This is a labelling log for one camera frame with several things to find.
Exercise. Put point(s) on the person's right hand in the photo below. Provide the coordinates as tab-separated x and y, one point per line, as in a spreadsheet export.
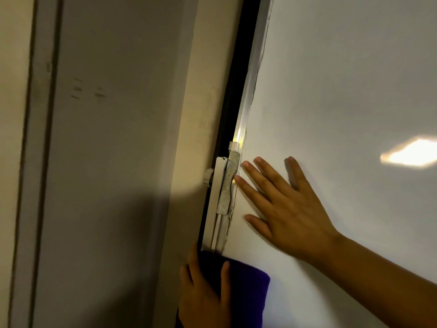
293	218

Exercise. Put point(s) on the person's left hand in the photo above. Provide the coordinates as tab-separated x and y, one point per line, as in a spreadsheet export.
201	304

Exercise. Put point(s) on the person's right thumb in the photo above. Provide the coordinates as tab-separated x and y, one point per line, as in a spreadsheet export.
257	224

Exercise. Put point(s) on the person's left thumb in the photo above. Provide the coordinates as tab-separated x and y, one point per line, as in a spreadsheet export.
225	280

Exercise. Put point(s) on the person's right little finger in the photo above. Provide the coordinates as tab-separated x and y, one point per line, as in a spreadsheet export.
296	174

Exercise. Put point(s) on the person's left middle finger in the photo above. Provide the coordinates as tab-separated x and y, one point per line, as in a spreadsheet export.
184	276

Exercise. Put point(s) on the person's right middle finger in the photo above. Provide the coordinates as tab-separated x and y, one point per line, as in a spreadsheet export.
261	181

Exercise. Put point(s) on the purple cleaning cloth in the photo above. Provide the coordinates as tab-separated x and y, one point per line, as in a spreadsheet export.
249	297

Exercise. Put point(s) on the person's right forearm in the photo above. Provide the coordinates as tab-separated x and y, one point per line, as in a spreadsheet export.
375	280

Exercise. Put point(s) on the grey metal door latch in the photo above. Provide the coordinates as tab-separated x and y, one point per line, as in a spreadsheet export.
228	187

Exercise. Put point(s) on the white round latch knob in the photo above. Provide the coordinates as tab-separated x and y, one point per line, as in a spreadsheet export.
208	176

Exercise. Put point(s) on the white latch mounting rail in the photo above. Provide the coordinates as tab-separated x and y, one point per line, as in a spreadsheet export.
214	208

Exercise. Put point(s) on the beige door frame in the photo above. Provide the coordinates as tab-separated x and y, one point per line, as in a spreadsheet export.
201	99

